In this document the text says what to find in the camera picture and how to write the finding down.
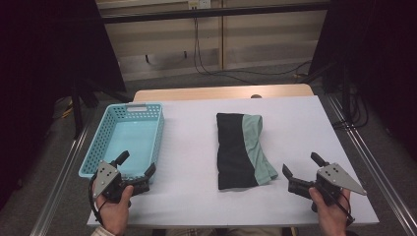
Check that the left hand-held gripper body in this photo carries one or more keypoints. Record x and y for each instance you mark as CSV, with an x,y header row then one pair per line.
x,y
106,178

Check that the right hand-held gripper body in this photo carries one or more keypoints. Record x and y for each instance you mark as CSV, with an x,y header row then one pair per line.
x,y
331,183

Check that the person's right hand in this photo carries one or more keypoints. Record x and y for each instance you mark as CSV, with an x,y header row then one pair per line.
x,y
331,218

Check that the black curtain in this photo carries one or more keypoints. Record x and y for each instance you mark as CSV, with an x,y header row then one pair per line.
x,y
377,49
39,65

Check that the black metal stand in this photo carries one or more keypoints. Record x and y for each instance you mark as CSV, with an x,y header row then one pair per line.
x,y
346,95
77,111

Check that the aluminium floor rail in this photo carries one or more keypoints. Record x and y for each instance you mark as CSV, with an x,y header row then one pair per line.
x,y
62,170
373,164

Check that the white wall power outlet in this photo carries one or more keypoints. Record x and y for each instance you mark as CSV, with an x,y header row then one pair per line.
x,y
199,4

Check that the white table cover board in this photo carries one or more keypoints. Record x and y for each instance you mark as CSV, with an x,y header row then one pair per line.
x,y
196,164

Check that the light wooden table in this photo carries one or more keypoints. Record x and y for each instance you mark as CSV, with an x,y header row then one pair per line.
x,y
216,92

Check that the black horizontal bar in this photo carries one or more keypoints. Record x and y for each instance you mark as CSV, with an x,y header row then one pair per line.
x,y
216,12

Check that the round brown table grommet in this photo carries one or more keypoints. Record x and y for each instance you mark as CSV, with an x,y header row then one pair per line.
x,y
256,96

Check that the light blue plastic basket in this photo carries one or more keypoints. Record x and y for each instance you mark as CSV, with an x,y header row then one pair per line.
x,y
134,136

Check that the black and green garment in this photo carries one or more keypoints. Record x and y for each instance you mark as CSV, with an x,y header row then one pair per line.
x,y
233,154

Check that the person's left hand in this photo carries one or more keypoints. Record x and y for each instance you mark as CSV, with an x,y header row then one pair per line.
x,y
114,213

